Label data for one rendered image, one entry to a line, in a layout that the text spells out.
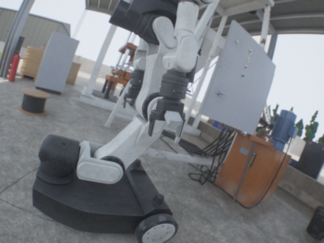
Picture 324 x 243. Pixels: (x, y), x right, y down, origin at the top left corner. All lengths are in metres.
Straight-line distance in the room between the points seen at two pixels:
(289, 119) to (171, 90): 1.54
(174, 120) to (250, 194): 1.35
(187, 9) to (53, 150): 0.72
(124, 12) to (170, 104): 0.41
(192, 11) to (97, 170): 0.69
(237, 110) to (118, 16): 0.86
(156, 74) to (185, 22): 0.27
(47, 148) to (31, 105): 1.43
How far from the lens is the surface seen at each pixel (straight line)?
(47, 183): 0.80
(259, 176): 1.69
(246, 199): 1.76
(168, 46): 0.72
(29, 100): 2.15
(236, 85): 1.08
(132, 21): 0.72
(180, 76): 0.54
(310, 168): 3.54
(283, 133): 1.89
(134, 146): 0.77
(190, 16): 0.59
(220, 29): 3.05
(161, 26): 0.72
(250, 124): 1.33
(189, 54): 0.53
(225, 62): 1.00
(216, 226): 1.27
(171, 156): 1.46
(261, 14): 6.71
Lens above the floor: 0.67
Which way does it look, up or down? 8 degrees down
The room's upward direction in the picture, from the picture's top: 21 degrees clockwise
